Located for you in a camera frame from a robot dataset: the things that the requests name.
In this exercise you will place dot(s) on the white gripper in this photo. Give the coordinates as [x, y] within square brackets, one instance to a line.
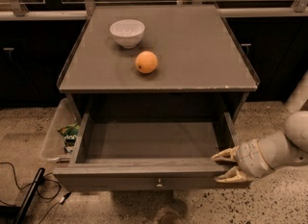
[251, 158]

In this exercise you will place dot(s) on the grey top drawer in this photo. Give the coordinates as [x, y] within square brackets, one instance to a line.
[148, 155]

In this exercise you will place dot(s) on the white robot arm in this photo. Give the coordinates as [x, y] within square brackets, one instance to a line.
[290, 146]

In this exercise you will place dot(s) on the grey drawer cabinet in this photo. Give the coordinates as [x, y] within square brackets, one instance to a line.
[195, 52]

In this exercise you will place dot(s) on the orange fruit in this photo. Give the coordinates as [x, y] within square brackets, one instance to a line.
[146, 62]

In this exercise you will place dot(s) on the green snack bag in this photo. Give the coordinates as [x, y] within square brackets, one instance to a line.
[69, 134]

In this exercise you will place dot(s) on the white ceramic bowl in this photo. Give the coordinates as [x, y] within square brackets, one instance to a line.
[128, 33]

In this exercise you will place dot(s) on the clear plastic bin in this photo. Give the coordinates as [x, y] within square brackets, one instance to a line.
[53, 144]

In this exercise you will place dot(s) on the black bar on floor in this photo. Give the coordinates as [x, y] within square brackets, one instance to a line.
[22, 210]

